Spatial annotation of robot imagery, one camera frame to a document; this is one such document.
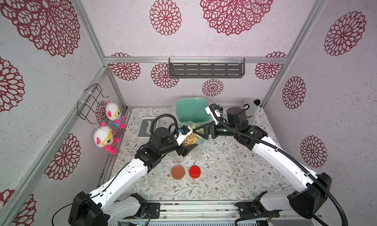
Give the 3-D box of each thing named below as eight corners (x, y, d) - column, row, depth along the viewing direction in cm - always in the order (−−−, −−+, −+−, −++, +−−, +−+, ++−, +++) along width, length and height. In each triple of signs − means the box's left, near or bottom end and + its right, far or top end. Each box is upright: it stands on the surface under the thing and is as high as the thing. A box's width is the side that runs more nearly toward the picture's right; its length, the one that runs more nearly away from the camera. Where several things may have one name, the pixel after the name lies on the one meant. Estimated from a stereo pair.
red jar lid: (189, 178, 87) (189, 176, 85) (189, 166, 91) (189, 165, 89) (200, 178, 87) (200, 176, 85) (200, 166, 91) (200, 165, 89)
